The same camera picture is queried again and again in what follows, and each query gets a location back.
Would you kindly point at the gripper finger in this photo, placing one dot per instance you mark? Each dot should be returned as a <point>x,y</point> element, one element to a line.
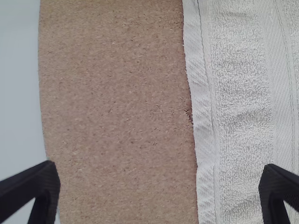
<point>21,184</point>
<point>280,184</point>

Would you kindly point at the pale towel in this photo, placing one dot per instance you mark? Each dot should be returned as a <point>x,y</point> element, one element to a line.
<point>243,98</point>

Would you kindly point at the cork mat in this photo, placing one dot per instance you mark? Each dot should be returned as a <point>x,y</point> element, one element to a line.
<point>112,105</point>

